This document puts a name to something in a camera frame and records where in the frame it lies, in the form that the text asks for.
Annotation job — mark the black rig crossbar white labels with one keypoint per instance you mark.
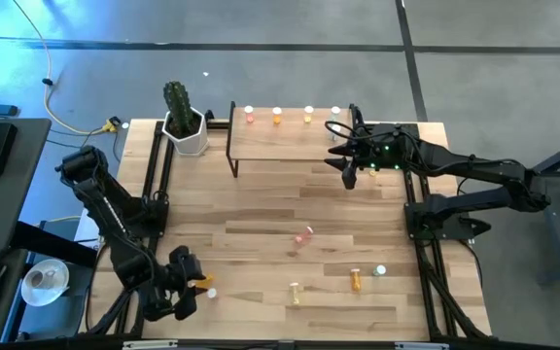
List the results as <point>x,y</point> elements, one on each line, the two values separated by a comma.
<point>280,346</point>

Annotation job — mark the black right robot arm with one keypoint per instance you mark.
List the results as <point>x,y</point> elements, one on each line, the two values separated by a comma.
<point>479,170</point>

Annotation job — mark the yellow plug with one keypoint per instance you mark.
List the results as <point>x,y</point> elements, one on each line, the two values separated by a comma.
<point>110,125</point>

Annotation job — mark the wooden shelf black metal frame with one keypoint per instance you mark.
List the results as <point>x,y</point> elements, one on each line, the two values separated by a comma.
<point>280,143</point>

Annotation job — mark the green medicine bottle white cap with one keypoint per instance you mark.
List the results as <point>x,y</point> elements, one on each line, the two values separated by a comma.
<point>335,113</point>
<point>336,130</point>
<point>379,270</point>

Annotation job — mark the white hexagonal plant pot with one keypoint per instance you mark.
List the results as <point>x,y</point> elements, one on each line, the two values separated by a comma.
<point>201,141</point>

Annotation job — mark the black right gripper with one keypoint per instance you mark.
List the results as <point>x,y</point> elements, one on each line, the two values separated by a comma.
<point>387,146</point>

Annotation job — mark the green cactus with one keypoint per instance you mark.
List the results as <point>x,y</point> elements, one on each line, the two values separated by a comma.
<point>179,104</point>

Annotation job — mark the pink medicine bottle white cap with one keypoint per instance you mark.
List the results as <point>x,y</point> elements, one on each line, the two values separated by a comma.
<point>249,115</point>

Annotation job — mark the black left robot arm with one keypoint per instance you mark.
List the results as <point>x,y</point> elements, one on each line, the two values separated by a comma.
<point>110,209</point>

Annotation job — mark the white paper sheet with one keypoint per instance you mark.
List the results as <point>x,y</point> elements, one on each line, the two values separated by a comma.
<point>88,226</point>

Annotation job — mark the black aluminium table frame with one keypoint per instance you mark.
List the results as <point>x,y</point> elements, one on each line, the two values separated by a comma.
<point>219,125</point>

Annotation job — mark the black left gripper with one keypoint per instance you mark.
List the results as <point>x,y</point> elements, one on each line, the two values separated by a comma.
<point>163,287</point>

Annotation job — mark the grey metal stand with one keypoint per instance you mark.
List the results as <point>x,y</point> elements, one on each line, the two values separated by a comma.
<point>552,228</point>

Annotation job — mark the pink plastic cup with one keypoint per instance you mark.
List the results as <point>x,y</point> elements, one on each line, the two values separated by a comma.
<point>304,234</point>

